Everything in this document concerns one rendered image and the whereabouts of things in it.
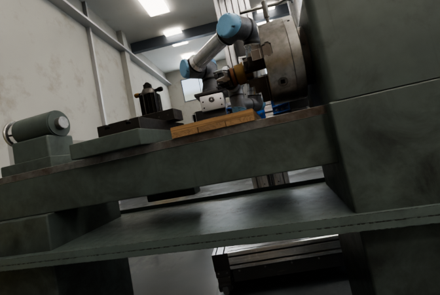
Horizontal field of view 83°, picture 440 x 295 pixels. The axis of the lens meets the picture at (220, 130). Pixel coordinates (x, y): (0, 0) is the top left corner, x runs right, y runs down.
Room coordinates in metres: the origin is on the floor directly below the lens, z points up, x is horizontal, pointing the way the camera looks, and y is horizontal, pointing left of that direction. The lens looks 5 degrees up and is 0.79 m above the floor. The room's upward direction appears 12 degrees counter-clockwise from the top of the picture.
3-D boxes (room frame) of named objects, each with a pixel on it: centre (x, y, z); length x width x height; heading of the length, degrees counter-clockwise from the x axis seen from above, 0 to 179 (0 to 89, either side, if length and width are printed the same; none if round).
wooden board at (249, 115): (1.02, -0.01, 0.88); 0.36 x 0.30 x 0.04; 167
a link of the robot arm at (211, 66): (1.60, 0.00, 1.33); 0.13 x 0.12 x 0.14; 130
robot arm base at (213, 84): (1.60, -0.01, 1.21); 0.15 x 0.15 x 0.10
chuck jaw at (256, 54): (0.88, -0.18, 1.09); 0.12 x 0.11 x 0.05; 167
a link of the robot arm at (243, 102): (1.28, -0.13, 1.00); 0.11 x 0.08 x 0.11; 130
